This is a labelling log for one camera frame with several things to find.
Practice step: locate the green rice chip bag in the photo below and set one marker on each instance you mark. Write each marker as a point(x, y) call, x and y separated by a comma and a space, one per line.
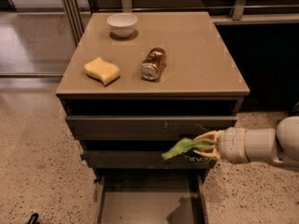
point(179, 147)

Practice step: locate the grey drawer cabinet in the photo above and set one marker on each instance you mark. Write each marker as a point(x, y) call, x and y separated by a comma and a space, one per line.
point(200, 78)

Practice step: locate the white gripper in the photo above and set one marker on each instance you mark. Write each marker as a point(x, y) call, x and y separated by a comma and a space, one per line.
point(232, 145)

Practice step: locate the grey top drawer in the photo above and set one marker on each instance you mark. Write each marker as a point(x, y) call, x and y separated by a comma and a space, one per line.
point(145, 128)

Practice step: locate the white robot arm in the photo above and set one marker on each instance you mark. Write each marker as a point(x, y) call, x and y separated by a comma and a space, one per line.
point(275, 146)

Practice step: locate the yellow sponge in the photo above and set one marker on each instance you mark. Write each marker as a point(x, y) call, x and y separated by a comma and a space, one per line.
point(102, 70)

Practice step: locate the white ceramic bowl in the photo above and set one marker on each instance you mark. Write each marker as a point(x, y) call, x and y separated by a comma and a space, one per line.
point(122, 25)

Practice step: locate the metal rail frame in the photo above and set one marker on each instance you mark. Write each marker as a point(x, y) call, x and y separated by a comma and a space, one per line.
point(236, 3)

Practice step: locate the black object at floor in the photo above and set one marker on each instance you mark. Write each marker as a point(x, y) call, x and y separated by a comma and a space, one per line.
point(33, 219)

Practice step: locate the grey middle drawer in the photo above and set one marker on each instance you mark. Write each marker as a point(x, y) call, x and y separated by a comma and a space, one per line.
point(140, 160)

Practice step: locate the crushed golden soda can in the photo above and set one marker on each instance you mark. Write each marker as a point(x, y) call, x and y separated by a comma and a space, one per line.
point(154, 64)

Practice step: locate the grey open bottom drawer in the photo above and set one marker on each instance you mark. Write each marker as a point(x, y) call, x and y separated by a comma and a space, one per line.
point(150, 197)

